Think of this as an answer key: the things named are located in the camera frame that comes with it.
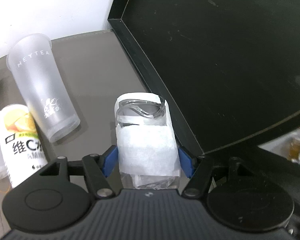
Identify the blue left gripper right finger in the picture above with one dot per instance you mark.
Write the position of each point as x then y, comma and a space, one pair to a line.
190, 164

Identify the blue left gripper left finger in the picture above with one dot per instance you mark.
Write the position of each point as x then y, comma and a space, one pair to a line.
105, 162

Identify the clear cup with white label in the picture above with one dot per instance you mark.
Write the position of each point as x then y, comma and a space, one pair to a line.
148, 151

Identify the frosted HEYTEA plastic cup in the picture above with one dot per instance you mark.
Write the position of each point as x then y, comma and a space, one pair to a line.
36, 74

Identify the yellow label vitamin bottle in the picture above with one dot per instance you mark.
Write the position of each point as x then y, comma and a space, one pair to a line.
20, 145

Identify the black cardboard box tray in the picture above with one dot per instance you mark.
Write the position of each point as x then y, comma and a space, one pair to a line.
229, 69

